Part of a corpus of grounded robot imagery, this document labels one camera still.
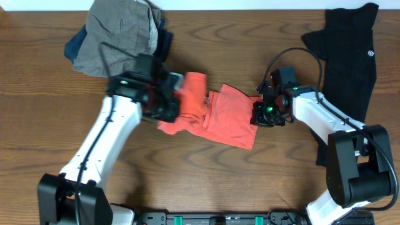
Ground red orange t-shirt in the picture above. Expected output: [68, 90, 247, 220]
[157, 72, 261, 149]

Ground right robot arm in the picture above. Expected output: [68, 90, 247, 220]
[251, 66, 399, 224]

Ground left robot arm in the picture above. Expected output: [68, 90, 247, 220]
[37, 54, 184, 224]

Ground grey folded shorts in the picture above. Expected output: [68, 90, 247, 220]
[72, 0, 161, 77]

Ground black garment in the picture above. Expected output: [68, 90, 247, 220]
[301, 2, 379, 167]

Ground navy folded garment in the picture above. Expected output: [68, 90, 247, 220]
[64, 18, 173, 63]

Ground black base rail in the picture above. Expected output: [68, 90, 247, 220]
[134, 212, 376, 225]

